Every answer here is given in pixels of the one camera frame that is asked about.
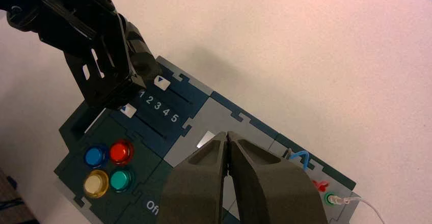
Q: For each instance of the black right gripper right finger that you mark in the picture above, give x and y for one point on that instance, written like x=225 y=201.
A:
x=276 y=195

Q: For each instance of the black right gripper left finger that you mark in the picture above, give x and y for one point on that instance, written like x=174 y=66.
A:
x=192 y=195

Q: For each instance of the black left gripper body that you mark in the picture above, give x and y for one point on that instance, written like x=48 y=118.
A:
x=84 y=23

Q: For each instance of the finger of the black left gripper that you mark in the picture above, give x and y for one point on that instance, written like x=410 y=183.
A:
x=76 y=124
x=143 y=60

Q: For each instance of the white slider knob blue arrow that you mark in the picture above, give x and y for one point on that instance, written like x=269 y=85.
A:
x=162 y=83
x=129 y=111

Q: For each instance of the blue round push button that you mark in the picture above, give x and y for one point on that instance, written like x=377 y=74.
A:
x=95 y=156

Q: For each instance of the red plug connector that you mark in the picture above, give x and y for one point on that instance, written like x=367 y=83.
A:
x=320 y=185

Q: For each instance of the green audio jack socket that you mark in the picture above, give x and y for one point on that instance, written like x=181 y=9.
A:
x=326 y=199

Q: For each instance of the red round push button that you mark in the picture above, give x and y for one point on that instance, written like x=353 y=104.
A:
x=121 y=152

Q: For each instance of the yellow round push button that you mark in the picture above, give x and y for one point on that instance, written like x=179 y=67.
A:
x=96 y=183

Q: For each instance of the green round push button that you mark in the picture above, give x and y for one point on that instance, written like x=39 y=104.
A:
x=121 y=180

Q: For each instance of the dark tiled task board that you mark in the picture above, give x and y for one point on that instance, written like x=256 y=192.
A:
x=219 y=114

